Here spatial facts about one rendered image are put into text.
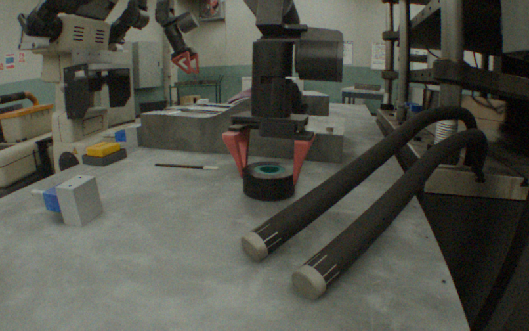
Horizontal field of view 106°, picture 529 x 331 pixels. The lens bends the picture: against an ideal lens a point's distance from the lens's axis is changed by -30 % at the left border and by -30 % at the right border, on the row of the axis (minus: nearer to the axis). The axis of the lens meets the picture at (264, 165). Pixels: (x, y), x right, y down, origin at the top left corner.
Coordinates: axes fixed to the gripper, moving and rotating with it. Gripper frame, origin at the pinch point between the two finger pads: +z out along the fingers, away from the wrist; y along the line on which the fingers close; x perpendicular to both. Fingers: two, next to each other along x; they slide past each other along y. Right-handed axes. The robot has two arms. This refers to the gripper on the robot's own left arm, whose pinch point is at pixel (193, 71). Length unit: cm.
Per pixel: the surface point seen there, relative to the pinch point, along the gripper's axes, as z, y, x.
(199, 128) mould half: 18.9, -41.1, -6.4
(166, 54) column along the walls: -195, 678, 233
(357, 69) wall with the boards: 83, 649, -214
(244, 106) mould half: 19, -44, -18
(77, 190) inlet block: 17, -77, 0
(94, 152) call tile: 11, -52, 15
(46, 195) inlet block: 15, -77, 6
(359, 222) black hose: 32, -80, -29
